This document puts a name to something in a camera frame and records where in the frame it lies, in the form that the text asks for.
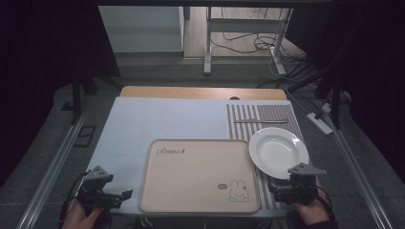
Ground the white metal desk frame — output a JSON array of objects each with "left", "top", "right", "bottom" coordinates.
[{"left": 202, "top": 6, "right": 294, "bottom": 77}]

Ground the white deep plate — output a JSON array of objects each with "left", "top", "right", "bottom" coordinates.
[{"left": 247, "top": 127, "right": 310, "bottom": 181}]

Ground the white power strip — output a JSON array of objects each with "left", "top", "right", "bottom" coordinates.
[{"left": 306, "top": 112, "right": 334, "bottom": 136}]

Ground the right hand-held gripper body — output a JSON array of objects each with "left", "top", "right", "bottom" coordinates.
[{"left": 272, "top": 161, "right": 328, "bottom": 206}]

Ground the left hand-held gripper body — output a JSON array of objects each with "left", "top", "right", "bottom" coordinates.
[{"left": 76, "top": 165, "right": 124, "bottom": 212}]

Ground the person's left hand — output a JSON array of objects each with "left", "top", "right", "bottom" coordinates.
[{"left": 61, "top": 199, "right": 104, "bottom": 229}]

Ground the light blue table cover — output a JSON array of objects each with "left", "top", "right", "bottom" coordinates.
[{"left": 85, "top": 96, "right": 295, "bottom": 219}]

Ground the dark curtain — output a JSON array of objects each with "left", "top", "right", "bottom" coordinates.
[
  {"left": 0, "top": 0, "right": 121, "bottom": 187},
  {"left": 285, "top": 0, "right": 405, "bottom": 184}
]

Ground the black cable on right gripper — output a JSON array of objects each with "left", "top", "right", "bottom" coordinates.
[{"left": 314, "top": 185, "right": 336, "bottom": 221}]

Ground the tangle of black floor cables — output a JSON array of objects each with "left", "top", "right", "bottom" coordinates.
[{"left": 209, "top": 7, "right": 319, "bottom": 94}]

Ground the dark floor socket box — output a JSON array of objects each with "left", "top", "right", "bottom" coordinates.
[{"left": 74, "top": 125, "right": 97, "bottom": 148}]

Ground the aluminium rail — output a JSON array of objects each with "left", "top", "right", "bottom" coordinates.
[
  {"left": 318, "top": 100, "right": 390, "bottom": 229},
  {"left": 16, "top": 109, "right": 90, "bottom": 229}
]

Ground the striped grey white placemat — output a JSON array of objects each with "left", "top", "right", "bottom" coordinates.
[{"left": 225, "top": 103, "right": 316, "bottom": 211}]

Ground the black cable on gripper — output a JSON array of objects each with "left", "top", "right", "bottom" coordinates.
[
  {"left": 58, "top": 171, "right": 92, "bottom": 229},
  {"left": 314, "top": 185, "right": 336, "bottom": 221}
]

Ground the black metal stand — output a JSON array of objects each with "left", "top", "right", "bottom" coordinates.
[
  {"left": 313, "top": 71, "right": 343, "bottom": 130},
  {"left": 70, "top": 73, "right": 122, "bottom": 126}
]

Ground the beige tray with rabbit print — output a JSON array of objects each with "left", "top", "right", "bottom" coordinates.
[{"left": 139, "top": 138, "right": 262, "bottom": 215}]

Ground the silver table knife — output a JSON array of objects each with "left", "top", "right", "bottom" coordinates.
[{"left": 233, "top": 118, "right": 289, "bottom": 124}]

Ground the white cabinet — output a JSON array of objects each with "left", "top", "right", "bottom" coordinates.
[{"left": 97, "top": 6, "right": 186, "bottom": 54}]

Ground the wooden table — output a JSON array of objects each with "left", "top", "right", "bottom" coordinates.
[{"left": 118, "top": 85, "right": 288, "bottom": 101}]

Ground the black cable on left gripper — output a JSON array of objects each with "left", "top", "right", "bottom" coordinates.
[{"left": 58, "top": 171, "right": 92, "bottom": 229}]

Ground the person's right hand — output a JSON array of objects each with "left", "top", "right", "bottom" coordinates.
[{"left": 294, "top": 192, "right": 332, "bottom": 227}]

